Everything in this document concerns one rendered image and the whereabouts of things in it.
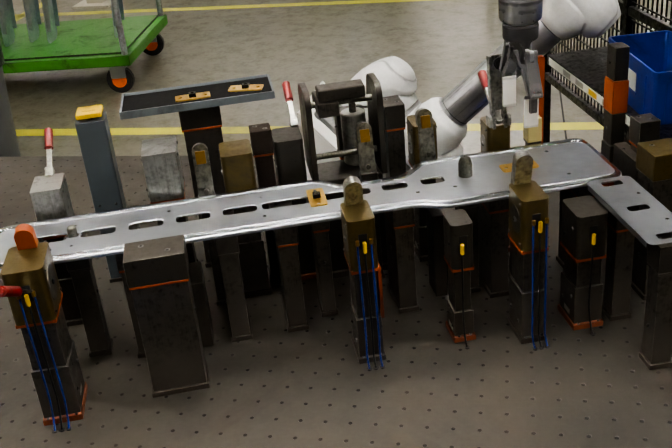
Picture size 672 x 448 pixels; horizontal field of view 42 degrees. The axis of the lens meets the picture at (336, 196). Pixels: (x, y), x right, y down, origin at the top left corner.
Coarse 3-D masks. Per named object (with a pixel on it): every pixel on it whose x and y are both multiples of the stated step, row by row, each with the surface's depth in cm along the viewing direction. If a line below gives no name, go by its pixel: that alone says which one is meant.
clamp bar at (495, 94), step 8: (488, 56) 205; (496, 56) 206; (488, 64) 205; (496, 64) 202; (488, 72) 206; (496, 72) 207; (488, 80) 207; (496, 80) 207; (488, 88) 208; (496, 88) 208; (496, 96) 208; (496, 104) 209; (504, 112) 209; (504, 120) 209
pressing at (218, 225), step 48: (576, 144) 209; (240, 192) 200; (288, 192) 199; (336, 192) 197; (384, 192) 195; (432, 192) 193; (480, 192) 191; (0, 240) 190; (96, 240) 186; (192, 240) 184
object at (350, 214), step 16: (352, 208) 179; (368, 208) 179; (352, 224) 174; (368, 224) 175; (352, 240) 176; (368, 240) 176; (352, 256) 178; (368, 256) 178; (352, 272) 179; (368, 272) 181; (352, 288) 187; (368, 288) 181; (352, 304) 190; (368, 304) 184; (352, 320) 192; (368, 320) 185; (352, 336) 196; (368, 336) 187; (368, 352) 189; (384, 352) 190; (368, 368) 187
